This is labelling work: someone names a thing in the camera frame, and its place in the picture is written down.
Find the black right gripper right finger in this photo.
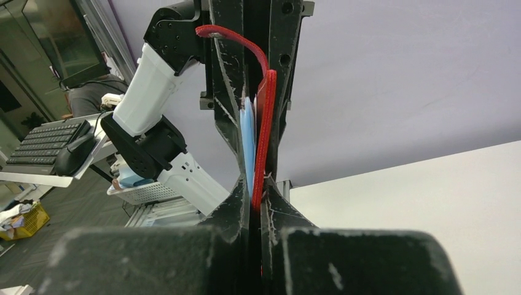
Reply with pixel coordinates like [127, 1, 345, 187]
[260, 179, 463, 294]

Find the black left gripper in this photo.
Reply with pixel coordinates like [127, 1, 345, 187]
[201, 0, 315, 179]

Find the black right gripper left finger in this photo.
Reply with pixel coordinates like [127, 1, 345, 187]
[37, 178, 248, 294]

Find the red leather card holder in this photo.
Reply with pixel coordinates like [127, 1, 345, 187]
[195, 25, 277, 213]

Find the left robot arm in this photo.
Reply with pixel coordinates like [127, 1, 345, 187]
[101, 1, 315, 214]

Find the white perforated basket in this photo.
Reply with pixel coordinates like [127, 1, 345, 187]
[106, 182, 181, 205]

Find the black computer mouse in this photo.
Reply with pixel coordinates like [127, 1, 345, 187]
[54, 133, 96, 176]

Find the seated person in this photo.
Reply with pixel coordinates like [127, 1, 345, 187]
[67, 73, 128, 117]

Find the computer monitor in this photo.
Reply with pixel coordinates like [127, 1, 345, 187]
[22, 0, 109, 88]

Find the black keyboard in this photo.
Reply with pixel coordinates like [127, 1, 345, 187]
[7, 120, 92, 166]

